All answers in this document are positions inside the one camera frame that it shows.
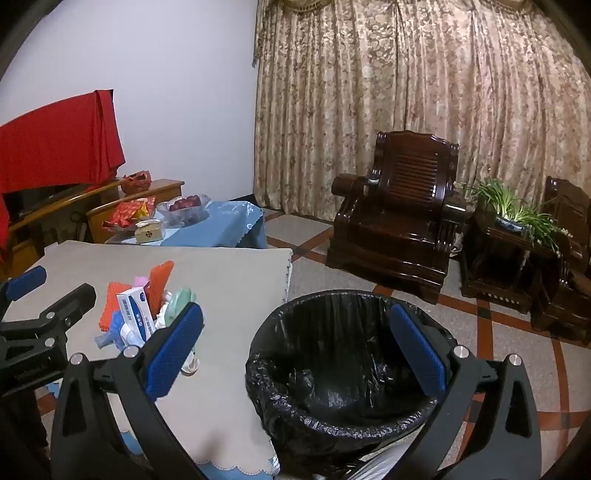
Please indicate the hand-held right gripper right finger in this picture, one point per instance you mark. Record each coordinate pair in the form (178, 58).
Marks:
(420, 350)

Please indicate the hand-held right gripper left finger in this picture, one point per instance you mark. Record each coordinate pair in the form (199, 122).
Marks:
(178, 350)

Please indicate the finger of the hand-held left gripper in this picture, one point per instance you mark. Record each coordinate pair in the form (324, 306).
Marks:
(69, 302)
(27, 282)

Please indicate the clear plastic container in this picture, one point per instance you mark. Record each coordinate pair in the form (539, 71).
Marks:
(191, 364)

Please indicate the orange foam net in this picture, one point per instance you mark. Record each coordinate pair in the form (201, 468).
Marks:
(161, 277)
(111, 300)

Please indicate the blue glove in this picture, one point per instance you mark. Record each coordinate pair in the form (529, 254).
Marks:
(115, 326)

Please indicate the pale green plastic piece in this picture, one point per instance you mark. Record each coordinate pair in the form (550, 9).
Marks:
(180, 297)

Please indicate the white and blue medicine box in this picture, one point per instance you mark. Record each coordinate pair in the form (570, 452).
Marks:
(134, 311)

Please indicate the black-lined trash bin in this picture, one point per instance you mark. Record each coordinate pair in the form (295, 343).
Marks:
(332, 369)

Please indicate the black television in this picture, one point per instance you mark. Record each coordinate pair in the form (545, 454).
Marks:
(32, 198)

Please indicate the red patterned snack bag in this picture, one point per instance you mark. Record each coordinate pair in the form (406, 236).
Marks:
(124, 213)

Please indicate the cream tissue box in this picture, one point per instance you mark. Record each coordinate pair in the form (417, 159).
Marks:
(150, 233)

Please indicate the yellow snack packet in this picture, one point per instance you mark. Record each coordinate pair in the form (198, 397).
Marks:
(147, 210)

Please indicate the dark wooden side table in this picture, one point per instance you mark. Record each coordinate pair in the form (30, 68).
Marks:
(498, 258)

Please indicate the dark wooden armchair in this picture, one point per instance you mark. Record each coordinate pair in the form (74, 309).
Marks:
(568, 203)
(392, 230)

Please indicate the blue tablecloth side table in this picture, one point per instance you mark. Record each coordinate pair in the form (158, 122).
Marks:
(217, 226)

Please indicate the light blue scalloped undercloth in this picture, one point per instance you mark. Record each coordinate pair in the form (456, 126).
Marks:
(217, 477)

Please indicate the glass fruit bowl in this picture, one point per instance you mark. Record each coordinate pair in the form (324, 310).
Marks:
(184, 218)

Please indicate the red plastic bag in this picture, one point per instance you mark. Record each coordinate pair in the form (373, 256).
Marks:
(136, 181)

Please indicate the red apple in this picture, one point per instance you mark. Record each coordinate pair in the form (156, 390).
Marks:
(193, 201)
(178, 204)

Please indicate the red cloth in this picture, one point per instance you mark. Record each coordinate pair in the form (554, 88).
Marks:
(55, 138)

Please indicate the wooden chair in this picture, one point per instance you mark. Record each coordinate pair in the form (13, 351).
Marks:
(161, 187)

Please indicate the blue and white plant pot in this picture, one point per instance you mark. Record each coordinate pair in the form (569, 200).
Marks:
(510, 225)

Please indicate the green potted plant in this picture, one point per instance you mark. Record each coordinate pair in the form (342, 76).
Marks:
(498, 198)

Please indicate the beige patterned curtain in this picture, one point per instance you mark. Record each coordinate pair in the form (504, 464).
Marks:
(369, 92)

